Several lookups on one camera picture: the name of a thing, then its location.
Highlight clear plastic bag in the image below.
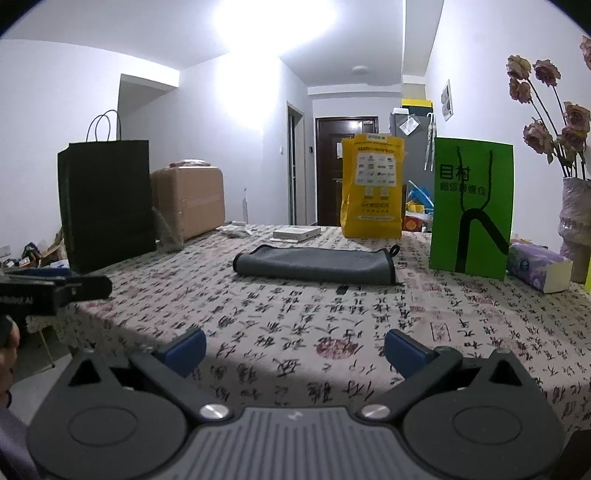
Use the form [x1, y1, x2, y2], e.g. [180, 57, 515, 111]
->
[152, 208, 186, 253]

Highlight printed tablecloth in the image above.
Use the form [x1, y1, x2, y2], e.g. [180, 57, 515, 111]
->
[25, 224, 591, 437]

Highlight person's clothing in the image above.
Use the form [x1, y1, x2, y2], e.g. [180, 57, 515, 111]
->
[0, 392, 43, 480]

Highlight colourful toys pile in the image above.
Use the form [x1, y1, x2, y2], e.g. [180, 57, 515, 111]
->
[403, 181, 435, 232]

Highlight grey refrigerator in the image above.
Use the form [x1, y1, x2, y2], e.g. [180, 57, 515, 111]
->
[389, 109, 436, 217]

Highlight green paper bag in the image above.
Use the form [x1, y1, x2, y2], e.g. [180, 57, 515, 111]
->
[428, 137, 515, 281]

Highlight dried roses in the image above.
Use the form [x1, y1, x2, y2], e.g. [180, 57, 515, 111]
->
[506, 36, 591, 181]

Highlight dark brown door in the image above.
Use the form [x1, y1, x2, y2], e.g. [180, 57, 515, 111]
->
[315, 117, 379, 227]

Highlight purple tissue pack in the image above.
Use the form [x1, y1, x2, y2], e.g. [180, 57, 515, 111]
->
[507, 242, 574, 294]

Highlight floor clutter pile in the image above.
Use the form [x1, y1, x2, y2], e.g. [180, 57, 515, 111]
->
[0, 227, 71, 271]

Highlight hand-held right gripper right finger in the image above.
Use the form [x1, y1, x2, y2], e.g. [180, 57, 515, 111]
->
[359, 329, 528, 428]

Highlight brown cardboard box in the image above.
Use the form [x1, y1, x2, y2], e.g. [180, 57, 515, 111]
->
[150, 166, 225, 241]

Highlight black paper bag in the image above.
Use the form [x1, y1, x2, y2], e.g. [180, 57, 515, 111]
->
[57, 110, 158, 274]

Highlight wrapped white vase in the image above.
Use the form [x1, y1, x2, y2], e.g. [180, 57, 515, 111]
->
[558, 177, 591, 284]

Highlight wall picture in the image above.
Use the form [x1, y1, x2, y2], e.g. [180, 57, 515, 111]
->
[440, 79, 454, 122]

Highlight grey towel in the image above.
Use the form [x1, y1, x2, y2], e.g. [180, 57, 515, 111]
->
[233, 246, 399, 286]

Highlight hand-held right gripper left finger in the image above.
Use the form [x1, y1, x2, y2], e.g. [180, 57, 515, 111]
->
[64, 329, 232, 428]

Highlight white hanging umbrella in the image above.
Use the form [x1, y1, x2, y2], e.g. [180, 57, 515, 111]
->
[423, 112, 437, 173]

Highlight yellow printed bag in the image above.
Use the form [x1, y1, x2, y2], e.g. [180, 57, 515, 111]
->
[340, 134, 407, 240]

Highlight person's left hand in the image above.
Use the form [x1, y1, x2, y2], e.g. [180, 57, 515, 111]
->
[0, 322, 22, 408]

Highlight flat white box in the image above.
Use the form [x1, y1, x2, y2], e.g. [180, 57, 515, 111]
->
[272, 226, 322, 243]

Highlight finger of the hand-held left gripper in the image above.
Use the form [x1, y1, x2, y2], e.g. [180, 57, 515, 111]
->
[2, 268, 78, 280]
[56, 275, 113, 305]

